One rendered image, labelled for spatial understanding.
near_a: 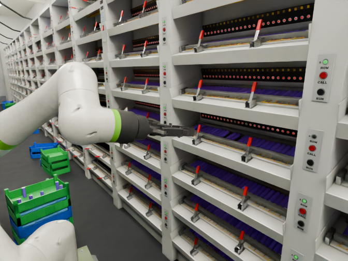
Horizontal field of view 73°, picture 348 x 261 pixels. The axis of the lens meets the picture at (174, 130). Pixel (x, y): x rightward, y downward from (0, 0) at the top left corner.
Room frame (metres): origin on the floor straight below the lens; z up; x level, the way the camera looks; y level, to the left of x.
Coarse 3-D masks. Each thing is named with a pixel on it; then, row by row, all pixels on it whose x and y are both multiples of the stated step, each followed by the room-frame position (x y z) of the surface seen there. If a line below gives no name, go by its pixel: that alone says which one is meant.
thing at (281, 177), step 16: (240, 128) 1.03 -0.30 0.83; (176, 144) 1.12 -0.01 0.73; (192, 144) 1.03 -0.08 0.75; (208, 144) 1.00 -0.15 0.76; (224, 160) 0.88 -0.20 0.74; (240, 160) 0.83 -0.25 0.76; (256, 160) 0.81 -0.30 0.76; (272, 160) 0.79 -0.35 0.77; (256, 176) 0.77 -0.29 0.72; (272, 176) 0.72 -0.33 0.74; (288, 176) 0.69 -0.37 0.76
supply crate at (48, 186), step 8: (56, 176) 1.48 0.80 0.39; (32, 184) 1.38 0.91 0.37; (40, 184) 1.41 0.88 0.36; (48, 184) 1.45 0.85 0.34; (64, 184) 1.40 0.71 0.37; (8, 192) 1.27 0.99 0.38; (16, 192) 1.31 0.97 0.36; (32, 192) 1.37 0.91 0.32; (48, 192) 1.37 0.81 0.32; (56, 192) 1.30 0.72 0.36; (64, 192) 1.33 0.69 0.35; (8, 200) 1.22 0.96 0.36; (16, 200) 1.15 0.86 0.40; (24, 200) 1.27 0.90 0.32; (32, 200) 1.20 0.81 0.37; (40, 200) 1.23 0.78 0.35; (48, 200) 1.26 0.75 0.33; (16, 208) 1.14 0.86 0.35; (24, 208) 1.17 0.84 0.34
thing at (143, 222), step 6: (126, 204) 1.68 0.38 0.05; (126, 210) 1.67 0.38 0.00; (132, 210) 1.59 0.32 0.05; (138, 216) 1.52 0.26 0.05; (144, 222) 1.45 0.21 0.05; (150, 228) 1.39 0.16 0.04; (156, 234) 1.33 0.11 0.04; (180, 252) 1.16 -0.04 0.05; (180, 258) 1.14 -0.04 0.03; (186, 258) 1.12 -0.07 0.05
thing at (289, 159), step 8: (200, 136) 1.08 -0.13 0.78; (208, 136) 1.04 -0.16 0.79; (216, 136) 1.01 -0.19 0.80; (224, 144) 0.95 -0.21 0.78; (232, 144) 0.93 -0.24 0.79; (240, 144) 0.90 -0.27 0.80; (256, 152) 0.85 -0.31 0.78; (264, 152) 0.82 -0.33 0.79; (272, 152) 0.80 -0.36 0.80; (280, 160) 0.77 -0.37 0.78; (288, 160) 0.75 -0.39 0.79
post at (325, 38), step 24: (336, 0) 0.63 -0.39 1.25; (312, 24) 0.67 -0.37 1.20; (336, 24) 0.63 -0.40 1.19; (312, 48) 0.66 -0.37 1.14; (336, 48) 0.62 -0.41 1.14; (312, 72) 0.66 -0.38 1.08; (336, 72) 0.61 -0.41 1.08; (336, 96) 0.61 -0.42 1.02; (312, 120) 0.64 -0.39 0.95; (336, 120) 0.60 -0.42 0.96; (336, 144) 0.61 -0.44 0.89; (312, 192) 0.62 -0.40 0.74; (288, 216) 0.66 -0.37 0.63; (312, 216) 0.61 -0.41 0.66; (288, 240) 0.66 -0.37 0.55; (312, 240) 0.60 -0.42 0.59
